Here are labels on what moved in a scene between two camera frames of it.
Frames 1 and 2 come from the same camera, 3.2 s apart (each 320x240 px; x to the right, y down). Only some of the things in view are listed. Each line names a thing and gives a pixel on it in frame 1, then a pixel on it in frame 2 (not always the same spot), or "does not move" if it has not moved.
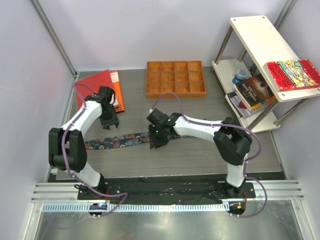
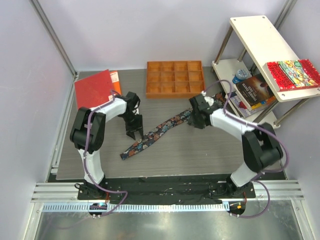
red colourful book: [292, 75] does not move
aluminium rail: [267, 190] does not move
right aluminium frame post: [284, 13] does not move
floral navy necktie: [127, 140] -> [216, 100]
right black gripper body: [157, 134] -> [194, 120]
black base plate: [166, 190] does not move
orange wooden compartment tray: [185, 78] does not move
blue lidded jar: [241, 75] does not move
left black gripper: [106, 124] -> [137, 126]
